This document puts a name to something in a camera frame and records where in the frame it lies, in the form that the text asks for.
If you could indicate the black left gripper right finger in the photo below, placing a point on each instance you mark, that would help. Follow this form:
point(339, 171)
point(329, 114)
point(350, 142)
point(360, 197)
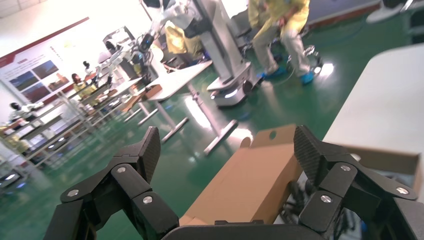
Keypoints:
point(348, 185)

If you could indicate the yellow hanging garment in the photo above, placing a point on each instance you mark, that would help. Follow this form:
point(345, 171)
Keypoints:
point(175, 39)

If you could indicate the white robot with black head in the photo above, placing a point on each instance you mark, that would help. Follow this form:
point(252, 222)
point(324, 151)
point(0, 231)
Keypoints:
point(116, 56)

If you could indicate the wall poster with photos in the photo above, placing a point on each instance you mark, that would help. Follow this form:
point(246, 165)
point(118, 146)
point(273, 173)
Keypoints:
point(36, 73)

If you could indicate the white table leg base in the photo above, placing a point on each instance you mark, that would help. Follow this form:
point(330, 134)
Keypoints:
point(179, 78)

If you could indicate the white wheeled robot with pillar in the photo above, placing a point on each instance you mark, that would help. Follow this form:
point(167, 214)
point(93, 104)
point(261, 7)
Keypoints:
point(228, 56)

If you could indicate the chrome-legged round stool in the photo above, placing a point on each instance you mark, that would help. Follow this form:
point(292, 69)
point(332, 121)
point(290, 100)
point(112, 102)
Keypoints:
point(313, 56)

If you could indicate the open brown cardboard storage box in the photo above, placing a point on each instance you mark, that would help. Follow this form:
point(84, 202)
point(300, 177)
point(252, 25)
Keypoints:
point(251, 179)

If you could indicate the metal shelving rack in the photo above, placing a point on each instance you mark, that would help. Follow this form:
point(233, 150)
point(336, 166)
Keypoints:
point(66, 132)

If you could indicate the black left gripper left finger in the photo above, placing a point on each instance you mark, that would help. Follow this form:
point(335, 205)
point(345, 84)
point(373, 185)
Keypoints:
point(126, 185)

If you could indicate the small brown carton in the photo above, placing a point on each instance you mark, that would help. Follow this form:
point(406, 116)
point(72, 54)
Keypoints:
point(152, 92)

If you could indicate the person in yellow coat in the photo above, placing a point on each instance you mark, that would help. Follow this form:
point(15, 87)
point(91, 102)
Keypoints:
point(285, 36)

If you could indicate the small white humanoid robot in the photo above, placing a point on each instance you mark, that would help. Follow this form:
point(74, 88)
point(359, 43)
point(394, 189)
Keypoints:
point(23, 111)

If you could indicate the masked person in yellow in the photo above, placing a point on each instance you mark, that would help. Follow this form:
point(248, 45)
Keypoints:
point(82, 87)

